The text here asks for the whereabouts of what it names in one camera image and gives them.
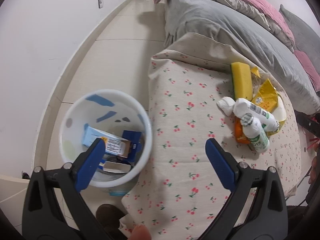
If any yellow snack wrapper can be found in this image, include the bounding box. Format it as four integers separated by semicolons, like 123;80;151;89
251;67;278;113

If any white green bottle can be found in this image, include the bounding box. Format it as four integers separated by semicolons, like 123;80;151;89
233;98;279;132
240;113;270;154

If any yellow green sponge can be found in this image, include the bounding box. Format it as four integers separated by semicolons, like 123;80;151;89
231;62;253;101

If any white tissue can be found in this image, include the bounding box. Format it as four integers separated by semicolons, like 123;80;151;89
216;96;235;116

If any white plastic trash bin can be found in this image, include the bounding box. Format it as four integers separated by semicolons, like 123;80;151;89
59;89;152;196

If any person's right hand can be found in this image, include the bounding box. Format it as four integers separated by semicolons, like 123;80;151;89
308;143;319;185

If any person's left hand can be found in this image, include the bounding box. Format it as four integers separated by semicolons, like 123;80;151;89
128;225;152;240

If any red metal rack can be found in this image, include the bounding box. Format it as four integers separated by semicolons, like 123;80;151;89
302;127;319;150

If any pink pillow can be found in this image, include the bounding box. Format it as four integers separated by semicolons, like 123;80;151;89
294;50;320;92

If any dark brown slipper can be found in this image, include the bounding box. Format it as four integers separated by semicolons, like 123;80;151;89
95;204;125;231

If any orange snack wrapper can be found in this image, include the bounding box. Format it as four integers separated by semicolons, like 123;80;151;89
234;117;250;145

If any cherry print cloth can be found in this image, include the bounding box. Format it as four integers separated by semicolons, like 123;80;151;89
120;33;301;239

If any grey pillow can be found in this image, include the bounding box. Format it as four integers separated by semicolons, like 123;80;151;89
279;4;320;73

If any light blue carton box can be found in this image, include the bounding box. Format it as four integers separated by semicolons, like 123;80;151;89
82;126;130;158

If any dark blue small box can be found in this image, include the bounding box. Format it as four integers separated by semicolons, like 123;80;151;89
122;130;142;163

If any grey duvet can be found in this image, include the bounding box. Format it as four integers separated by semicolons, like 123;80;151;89
164;0;319;115

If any white wall socket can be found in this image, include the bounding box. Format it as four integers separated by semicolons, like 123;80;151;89
98;0;104;9

